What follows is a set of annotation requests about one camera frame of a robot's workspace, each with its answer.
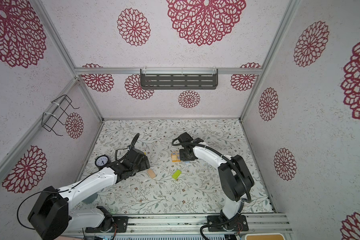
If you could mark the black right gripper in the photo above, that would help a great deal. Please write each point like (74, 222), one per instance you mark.
(182, 158)

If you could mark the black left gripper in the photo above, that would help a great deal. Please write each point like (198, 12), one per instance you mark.
(145, 163)

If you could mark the lime green wood block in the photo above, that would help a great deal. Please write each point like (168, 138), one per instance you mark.
(176, 174)

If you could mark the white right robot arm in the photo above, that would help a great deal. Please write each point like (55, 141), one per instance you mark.
(235, 177)

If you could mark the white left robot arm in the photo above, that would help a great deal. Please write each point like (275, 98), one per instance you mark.
(53, 213)

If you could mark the plain tan wood block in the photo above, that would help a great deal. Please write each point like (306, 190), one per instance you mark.
(151, 173)

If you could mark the small black alarm clock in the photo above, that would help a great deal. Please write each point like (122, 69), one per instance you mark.
(102, 161)

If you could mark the teal ceramic cup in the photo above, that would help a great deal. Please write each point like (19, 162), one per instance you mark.
(90, 199)

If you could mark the orange topped white box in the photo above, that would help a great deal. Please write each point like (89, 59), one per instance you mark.
(264, 236)

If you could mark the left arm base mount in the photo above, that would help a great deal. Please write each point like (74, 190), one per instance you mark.
(109, 224)

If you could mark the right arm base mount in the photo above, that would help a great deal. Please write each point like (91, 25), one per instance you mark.
(219, 223)

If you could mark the dark grey wall shelf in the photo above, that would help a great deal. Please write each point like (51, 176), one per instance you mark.
(179, 80)

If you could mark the black wire wall rack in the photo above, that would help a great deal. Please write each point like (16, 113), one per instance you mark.
(50, 119)

